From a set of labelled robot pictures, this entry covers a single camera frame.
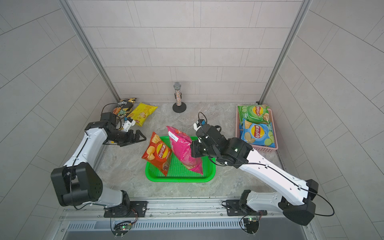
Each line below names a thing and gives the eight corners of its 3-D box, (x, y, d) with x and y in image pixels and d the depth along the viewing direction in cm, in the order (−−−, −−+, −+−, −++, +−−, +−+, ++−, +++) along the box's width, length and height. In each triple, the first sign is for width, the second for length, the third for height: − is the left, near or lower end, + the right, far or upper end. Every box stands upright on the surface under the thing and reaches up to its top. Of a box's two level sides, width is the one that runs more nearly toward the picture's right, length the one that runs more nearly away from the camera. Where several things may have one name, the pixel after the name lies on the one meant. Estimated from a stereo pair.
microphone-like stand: (176, 112, 113) (172, 84, 93) (180, 109, 116) (176, 81, 95) (181, 115, 112) (177, 87, 91) (185, 111, 114) (182, 83, 93)
